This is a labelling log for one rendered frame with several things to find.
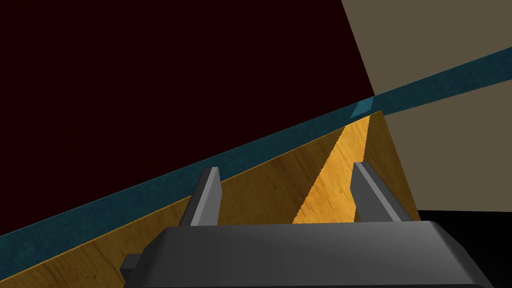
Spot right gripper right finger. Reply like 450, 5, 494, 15
349, 161, 414, 224

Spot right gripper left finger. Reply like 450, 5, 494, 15
178, 166, 223, 228

